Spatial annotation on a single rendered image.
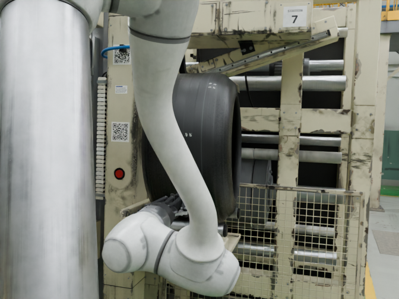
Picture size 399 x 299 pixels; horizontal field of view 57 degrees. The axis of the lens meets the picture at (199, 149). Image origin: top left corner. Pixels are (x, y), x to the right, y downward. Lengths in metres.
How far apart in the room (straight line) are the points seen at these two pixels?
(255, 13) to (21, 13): 1.25
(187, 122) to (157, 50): 0.59
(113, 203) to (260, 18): 0.94
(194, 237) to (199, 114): 0.50
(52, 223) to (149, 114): 0.32
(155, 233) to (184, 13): 0.46
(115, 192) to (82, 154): 1.07
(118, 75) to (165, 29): 0.90
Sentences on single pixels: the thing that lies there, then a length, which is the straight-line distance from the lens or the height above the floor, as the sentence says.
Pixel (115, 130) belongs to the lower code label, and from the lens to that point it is 1.44.
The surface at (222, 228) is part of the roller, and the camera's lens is 1.26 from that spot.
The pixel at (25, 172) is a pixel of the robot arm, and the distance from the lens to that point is 0.38.
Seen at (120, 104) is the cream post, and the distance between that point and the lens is 1.44.
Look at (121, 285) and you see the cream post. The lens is 1.55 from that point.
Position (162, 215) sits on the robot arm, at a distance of 0.92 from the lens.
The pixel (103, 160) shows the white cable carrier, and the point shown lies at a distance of 1.48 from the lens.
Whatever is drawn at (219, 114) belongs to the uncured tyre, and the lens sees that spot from 1.16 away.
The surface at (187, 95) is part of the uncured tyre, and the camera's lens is 1.20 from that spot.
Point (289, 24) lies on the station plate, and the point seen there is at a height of 1.67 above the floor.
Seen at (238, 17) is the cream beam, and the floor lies 1.71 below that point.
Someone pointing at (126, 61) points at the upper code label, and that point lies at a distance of 1.44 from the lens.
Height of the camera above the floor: 1.24
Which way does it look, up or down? 3 degrees down
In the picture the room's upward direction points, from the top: 2 degrees clockwise
